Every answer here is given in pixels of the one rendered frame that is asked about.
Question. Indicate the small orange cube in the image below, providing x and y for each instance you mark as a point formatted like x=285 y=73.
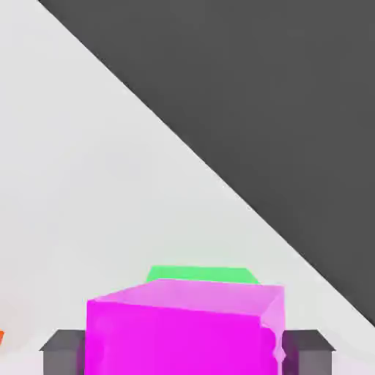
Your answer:
x=1 y=336

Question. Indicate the small magenta cube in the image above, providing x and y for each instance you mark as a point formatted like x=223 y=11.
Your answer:
x=181 y=337

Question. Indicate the small green cube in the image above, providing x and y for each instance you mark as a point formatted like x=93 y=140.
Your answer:
x=202 y=274

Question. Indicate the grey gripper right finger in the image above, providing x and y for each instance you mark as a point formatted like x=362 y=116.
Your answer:
x=310 y=354

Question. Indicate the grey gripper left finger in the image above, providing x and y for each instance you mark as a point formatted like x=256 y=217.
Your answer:
x=63 y=353

